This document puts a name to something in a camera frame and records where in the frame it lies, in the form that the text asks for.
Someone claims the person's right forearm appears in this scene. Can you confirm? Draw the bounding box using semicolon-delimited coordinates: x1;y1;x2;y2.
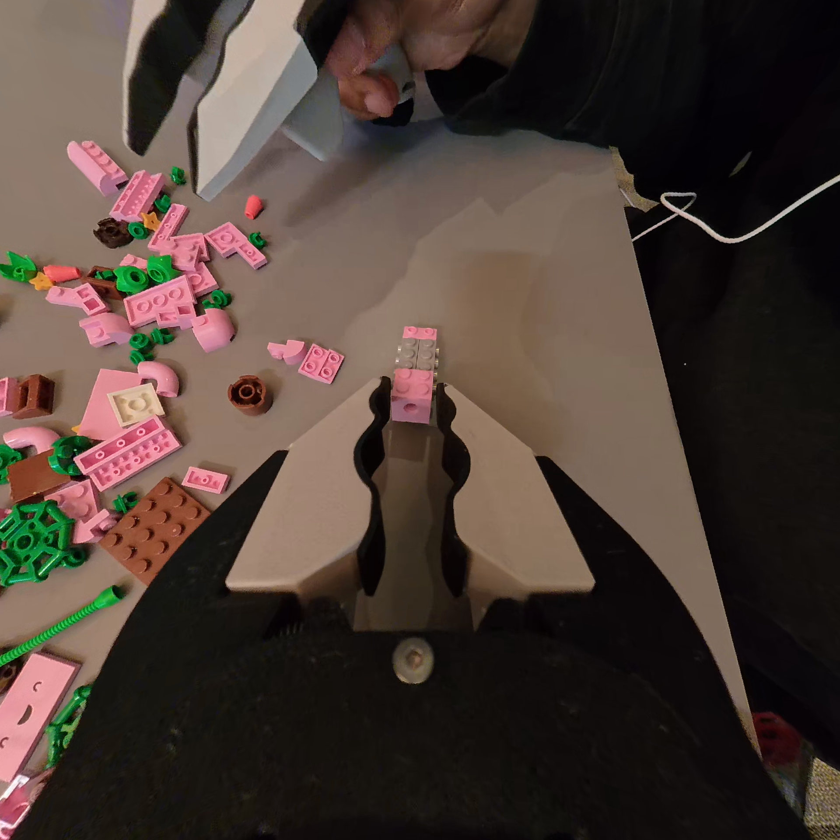
423;0;840;172

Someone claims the long green toy stem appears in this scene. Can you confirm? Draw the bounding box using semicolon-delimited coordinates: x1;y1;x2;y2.
0;586;127;667

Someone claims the small brown frame piece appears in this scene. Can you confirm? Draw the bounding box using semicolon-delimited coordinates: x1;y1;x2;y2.
85;266;126;301

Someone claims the pink corner plate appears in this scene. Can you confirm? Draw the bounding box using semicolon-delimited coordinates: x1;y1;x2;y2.
205;222;269;271

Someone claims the person's right hand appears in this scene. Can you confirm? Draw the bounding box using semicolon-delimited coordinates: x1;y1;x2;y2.
326;0;539;120

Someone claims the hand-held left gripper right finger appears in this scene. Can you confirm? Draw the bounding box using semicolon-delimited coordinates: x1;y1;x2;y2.
436;386;595;611

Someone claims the white cable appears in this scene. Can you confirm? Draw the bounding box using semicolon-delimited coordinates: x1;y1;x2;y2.
630;174;840;245

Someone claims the brown rectangular toy brick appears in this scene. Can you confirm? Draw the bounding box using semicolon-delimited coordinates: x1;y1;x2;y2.
13;374;56;420

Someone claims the brown round toy brick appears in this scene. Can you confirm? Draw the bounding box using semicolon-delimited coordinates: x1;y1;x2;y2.
227;375;273;417

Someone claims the pink and grey brick assembly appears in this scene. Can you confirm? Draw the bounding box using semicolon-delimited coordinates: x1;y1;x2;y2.
390;325;442;425

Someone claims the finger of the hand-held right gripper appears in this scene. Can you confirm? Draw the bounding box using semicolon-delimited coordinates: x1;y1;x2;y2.
123;0;217;156
189;0;320;201

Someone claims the cream square toy plate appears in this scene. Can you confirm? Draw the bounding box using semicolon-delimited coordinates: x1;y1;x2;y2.
107;387;165;429

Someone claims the brown flat toy tile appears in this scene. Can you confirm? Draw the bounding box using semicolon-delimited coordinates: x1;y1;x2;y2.
7;451;70;505

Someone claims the brown studded plate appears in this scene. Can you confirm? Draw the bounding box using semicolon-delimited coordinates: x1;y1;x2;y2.
98;477;211;585

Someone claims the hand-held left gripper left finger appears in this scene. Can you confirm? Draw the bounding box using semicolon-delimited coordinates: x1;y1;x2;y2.
226;377;391;601

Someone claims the pile of pink toy bricks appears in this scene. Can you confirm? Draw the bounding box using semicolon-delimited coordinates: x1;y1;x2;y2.
0;140;345;821

